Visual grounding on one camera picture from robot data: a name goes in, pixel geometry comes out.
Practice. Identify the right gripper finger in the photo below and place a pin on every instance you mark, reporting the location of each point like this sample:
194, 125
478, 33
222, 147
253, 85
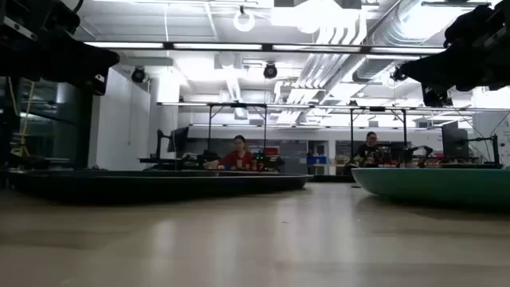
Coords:
438, 69

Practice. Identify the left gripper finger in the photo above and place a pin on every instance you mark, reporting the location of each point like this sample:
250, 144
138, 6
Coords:
87, 60

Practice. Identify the teal plate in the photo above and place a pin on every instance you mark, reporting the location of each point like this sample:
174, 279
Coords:
438, 185

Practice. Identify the black background robot arm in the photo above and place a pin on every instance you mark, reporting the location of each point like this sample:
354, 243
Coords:
422, 150
265, 160

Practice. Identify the black plastic tray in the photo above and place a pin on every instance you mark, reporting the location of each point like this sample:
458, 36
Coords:
159, 187

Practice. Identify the black ceiling spotlight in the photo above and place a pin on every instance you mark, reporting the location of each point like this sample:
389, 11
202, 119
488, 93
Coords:
397, 74
138, 75
270, 71

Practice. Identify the long linear ceiling light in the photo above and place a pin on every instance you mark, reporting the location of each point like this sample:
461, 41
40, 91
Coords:
127, 45

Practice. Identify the black computer monitor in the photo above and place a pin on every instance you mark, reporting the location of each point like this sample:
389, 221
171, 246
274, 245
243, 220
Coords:
454, 139
178, 139

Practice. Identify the long hanging light strip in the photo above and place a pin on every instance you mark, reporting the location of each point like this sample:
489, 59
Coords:
183, 104

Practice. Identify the person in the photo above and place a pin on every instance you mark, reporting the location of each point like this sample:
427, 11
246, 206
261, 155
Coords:
369, 151
239, 157

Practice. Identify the blue storage bin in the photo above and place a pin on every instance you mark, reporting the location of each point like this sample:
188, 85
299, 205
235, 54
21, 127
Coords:
316, 160

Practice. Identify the red storage bin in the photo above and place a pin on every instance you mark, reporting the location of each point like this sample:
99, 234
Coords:
271, 151

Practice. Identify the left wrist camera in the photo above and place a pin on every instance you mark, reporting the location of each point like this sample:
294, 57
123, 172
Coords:
97, 84

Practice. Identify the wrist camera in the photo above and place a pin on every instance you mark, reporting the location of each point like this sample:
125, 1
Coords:
434, 96
97, 84

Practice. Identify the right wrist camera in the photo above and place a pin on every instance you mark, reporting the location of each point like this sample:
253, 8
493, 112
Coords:
434, 96

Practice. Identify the black background rig frame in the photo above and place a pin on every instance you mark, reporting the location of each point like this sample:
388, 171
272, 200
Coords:
351, 135
210, 127

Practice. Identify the black table frame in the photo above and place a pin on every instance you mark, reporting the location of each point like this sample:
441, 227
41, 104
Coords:
332, 179

